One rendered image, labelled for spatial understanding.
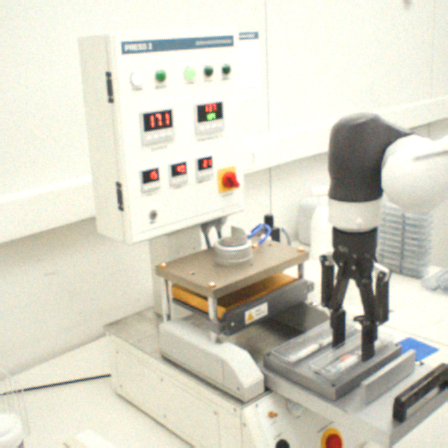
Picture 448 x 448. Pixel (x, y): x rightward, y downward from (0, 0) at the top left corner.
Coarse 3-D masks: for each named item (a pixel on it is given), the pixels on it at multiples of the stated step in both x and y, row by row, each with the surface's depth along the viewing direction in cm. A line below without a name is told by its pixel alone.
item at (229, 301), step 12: (276, 276) 131; (288, 276) 131; (180, 288) 127; (240, 288) 126; (252, 288) 125; (264, 288) 125; (276, 288) 126; (180, 300) 128; (192, 300) 124; (204, 300) 121; (228, 300) 120; (240, 300) 120; (204, 312) 123
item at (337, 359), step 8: (360, 336) 113; (384, 336) 112; (392, 336) 112; (344, 344) 111; (352, 344) 110; (360, 344) 110; (376, 344) 110; (328, 352) 108; (336, 352) 108; (344, 352) 108; (352, 352) 108; (360, 352) 108; (320, 360) 106; (328, 360) 105; (336, 360) 105; (344, 360) 105; (352, 360) 105; (328, 368) 103; (336, 368) 103
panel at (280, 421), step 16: (272, 400) 112; (256, 416) 110; (272, 416) 110; (288, 416) 114; (304, 416) 116; (320, 416) 118; (272, 432) 111; (288, 432) 113; (304, 432) 115; (320, 432) 117; (336, 432) 120; (352, 432) 122
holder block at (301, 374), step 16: (352, 336) 117; (320, 352) 112; (384, 352) 111; (400, 352) 113; (272, 368) 111; (288, 368) 108; (304, 368) 107; (352, 368) 106; (368, 368) 106; (304, 384) 106; (320, 384) 103; (336, 384) 102; (352, 384) 104; (336, 400) 101
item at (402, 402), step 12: (432, 372) 101; (444, 372) 101; (420, 384) 98; (432, 384) 99; (444, 384) 104; (396, 396) 95; (408, 396) 95; (420, 396) 97; (396, 408) 95; (408, 408) 95; (396, 420) 95
